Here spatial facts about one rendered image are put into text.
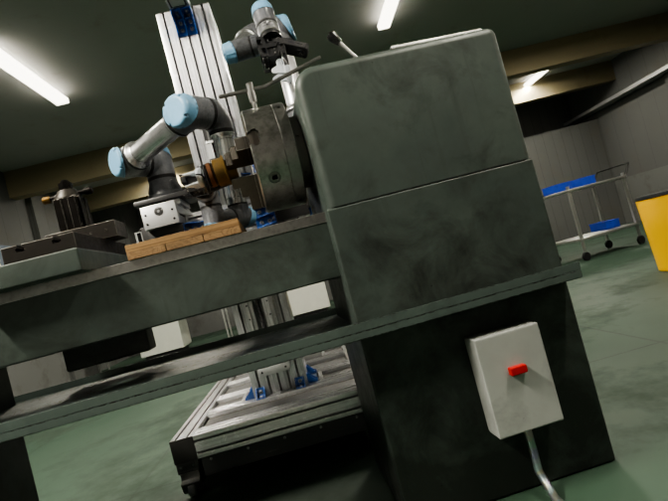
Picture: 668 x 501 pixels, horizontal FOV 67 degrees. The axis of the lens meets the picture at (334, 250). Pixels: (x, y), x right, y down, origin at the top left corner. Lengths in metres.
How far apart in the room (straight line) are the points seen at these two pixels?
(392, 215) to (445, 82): 0.40
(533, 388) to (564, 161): 10.07
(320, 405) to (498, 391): 0.86
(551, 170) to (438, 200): 9.84
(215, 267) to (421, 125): 0.68
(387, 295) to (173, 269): 0.57
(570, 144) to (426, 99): 10.10
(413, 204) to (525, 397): 0.57
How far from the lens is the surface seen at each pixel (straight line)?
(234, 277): 1.38
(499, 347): 1.37
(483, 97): 1.51
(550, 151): 11.28
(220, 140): 1.93
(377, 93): 1.43
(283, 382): 2.34
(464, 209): 1.42
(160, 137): 1.98
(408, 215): 1.37
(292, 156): 1.43
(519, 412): 1.42
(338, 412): 2.05
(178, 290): 1.40
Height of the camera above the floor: 0.72
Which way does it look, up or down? 2 degrees up
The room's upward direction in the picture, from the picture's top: 15 degrees counter-clockwise
